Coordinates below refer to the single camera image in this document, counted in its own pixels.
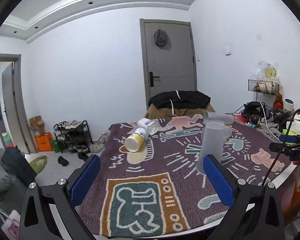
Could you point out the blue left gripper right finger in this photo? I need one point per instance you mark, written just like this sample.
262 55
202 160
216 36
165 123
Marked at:
222 181

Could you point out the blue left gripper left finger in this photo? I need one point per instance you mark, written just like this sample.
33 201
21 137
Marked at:
82 178

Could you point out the plain frosted plastic cup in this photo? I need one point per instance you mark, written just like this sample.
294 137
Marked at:
212 143

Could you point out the frosted cup with cartoon print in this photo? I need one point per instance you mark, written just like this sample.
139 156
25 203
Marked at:
227 131

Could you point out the far frosted plastic cup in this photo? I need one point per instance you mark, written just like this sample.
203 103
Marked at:
227 119

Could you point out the clear plastic cup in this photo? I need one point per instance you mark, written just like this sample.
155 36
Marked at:
150 126

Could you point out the green box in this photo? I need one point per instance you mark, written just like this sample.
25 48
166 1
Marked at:
289 133

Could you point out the grey fleece blanket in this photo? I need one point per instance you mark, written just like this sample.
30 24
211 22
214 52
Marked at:
270 129

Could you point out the black slipper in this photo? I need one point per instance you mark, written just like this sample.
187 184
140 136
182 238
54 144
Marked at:
63 161

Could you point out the green slipper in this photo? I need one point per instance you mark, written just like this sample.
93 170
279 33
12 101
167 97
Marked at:
39 164

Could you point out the brown plush toy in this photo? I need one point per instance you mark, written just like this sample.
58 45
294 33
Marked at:
278 103

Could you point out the cartoon boy figurine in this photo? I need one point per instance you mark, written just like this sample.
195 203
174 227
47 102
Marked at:
254 121

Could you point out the black shoe rack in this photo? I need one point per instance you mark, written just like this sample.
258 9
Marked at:
73 136

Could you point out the orange box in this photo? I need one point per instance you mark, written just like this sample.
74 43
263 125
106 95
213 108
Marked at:
43 142

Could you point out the black device on shelf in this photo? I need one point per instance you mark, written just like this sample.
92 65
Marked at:
252 108

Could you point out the purple patterned woven tablecloth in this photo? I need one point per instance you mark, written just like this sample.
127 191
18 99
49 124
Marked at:
155 191

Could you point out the cardboard box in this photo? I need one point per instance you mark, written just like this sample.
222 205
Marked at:
37 126

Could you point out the clear bag with yellow toy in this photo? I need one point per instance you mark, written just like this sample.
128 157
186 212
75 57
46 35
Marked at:
267 72

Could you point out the grey side door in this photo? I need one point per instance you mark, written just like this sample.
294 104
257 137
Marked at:
10 109

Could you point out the black jacket on chair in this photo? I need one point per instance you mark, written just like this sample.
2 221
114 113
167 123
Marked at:
180 99

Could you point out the brown chair back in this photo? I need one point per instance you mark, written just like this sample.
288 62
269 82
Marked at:
160 113

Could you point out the grey hat on door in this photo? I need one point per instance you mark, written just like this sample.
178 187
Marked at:
160 38

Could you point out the black wire wall basket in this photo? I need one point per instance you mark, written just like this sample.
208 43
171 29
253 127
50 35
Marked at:
263 86

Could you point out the white wall switch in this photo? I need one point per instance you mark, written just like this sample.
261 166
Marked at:
227 50

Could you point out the black door handle lock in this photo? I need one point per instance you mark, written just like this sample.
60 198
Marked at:
151 78

